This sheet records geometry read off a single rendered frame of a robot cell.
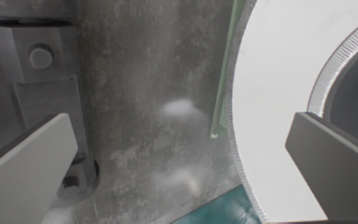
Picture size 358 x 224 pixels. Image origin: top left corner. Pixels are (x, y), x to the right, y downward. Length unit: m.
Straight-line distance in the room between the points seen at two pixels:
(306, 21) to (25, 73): 0.65
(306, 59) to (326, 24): 0.09
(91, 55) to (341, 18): 0.67
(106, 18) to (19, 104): 0.36
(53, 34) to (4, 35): 0.08
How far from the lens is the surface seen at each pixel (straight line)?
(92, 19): 0.71
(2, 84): 0.56
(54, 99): 0.54
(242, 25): 0.73
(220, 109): 1.10
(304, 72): 0.61
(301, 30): 0.62
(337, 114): 0.71
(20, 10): 0.49
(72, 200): 0.73
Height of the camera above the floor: 0.69
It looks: 47 degrees down
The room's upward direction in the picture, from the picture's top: 129 degrees clockwise
